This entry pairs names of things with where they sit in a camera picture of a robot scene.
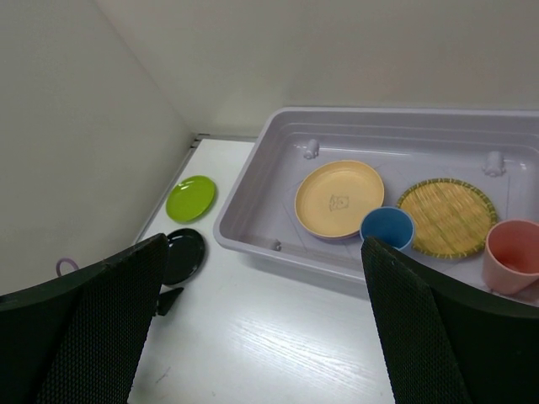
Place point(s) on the lavender plastic bin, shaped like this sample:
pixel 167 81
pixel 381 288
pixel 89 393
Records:
pixel 496 151

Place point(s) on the lime green plate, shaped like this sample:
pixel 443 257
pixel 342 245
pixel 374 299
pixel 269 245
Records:
pixel 190 199

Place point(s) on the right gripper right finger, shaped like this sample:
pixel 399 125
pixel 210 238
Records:
pixel 444 341

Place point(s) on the salmon pink plastic cup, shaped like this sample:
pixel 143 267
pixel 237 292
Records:
pixel 510 261

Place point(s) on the black glossy plate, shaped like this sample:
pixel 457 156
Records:
pixel 186 256

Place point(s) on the blue plastic cup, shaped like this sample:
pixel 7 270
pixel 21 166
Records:
pixel 392 225

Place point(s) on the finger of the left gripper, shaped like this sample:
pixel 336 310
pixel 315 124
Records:
pixel 166 300

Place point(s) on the woven bamboo plate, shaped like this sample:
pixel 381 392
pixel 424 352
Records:
pixel 452 218

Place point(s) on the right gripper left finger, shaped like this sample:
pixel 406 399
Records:
pixel 78 338

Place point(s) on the cream yellow plastic plate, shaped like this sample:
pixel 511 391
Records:
pixel 332 201

